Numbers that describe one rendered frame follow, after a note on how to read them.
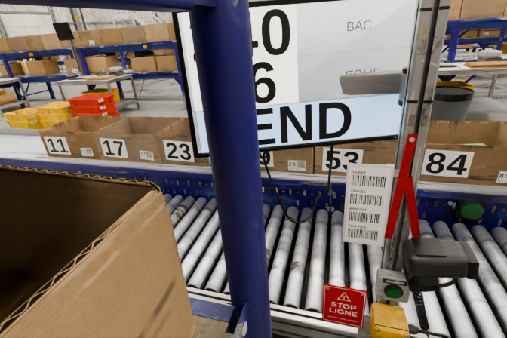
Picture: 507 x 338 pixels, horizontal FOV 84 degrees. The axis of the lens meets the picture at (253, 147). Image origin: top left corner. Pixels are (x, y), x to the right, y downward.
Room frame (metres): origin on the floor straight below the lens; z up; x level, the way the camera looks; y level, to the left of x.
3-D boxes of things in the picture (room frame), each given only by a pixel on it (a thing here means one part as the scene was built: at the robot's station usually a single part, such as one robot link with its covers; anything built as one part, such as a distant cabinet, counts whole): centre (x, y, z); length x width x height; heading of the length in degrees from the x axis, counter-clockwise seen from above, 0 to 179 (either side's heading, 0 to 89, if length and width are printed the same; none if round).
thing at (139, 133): (1.54, 0.63, 0.96); 0.39 x 0.29 x 0.17; 72
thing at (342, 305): (0.48, -0.22, 0.85); 0.16 x 0.01 x 0.13; 72
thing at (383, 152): (1.18, -0.49, 0.97); 0.39 x 0.29 x 0.17; 72
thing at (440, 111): (3.34, -2.41, 0.32); 0.50 x 0.50 x 0.64
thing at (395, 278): (0.45, -0.29, 0.95); 0.07 x 0.03 x 0.07; 72
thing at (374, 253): (0.74, -0.39, 0.72); 0.52 x 0.05 x 0.05; 162
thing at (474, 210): (0.86, -0.80, 0.81); 0.07 x 0.01 x 0.07; 72
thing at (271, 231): (0.85, -0.02, 0.72); 0.52 x 0.05 x 0.05; 162
